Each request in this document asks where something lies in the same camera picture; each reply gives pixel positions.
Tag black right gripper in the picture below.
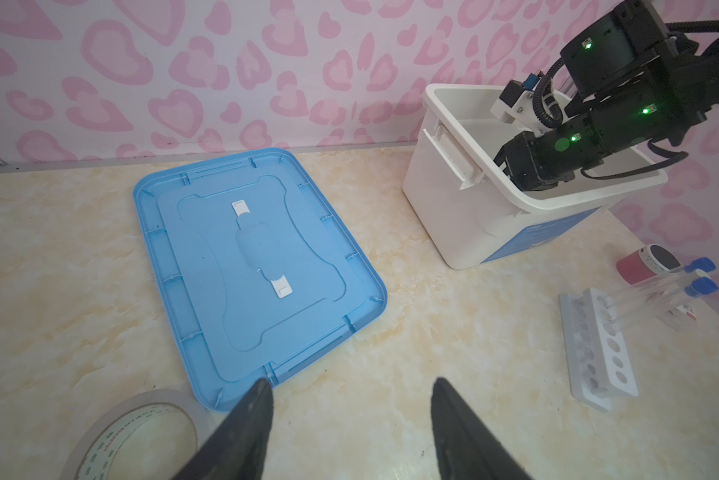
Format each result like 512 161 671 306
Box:
493 117 599 191

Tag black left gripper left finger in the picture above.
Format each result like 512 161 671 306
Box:
174 378 274 480

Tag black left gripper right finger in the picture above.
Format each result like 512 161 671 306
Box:
431 377 531 479

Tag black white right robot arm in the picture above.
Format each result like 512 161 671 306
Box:
495 1 719 191

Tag white plastic storage bin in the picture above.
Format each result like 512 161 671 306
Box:
403 84 667 270

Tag clear tape roll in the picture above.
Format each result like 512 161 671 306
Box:
60 389 214 479

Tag pink white tape roll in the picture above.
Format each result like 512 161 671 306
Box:
615 244 681 285

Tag white test tube rack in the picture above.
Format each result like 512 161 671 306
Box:
559 288 639 412

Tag blue plastic bin lid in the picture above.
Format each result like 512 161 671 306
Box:
133 148 387 412

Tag small clear red-label box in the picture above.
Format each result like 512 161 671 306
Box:
649 291 697 331

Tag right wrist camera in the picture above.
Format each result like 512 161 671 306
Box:
491 74 549 137

